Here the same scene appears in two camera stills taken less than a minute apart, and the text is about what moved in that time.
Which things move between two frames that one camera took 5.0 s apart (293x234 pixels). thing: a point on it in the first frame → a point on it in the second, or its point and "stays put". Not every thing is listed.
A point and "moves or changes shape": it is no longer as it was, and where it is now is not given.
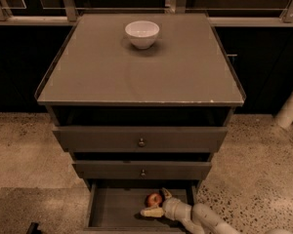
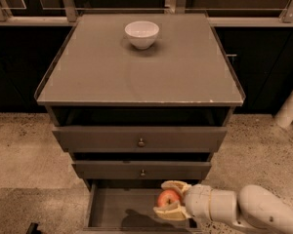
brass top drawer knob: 142,142 stays put
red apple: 153,199 moves or changes shape
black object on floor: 33,228 stays put
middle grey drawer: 142,169 stays put
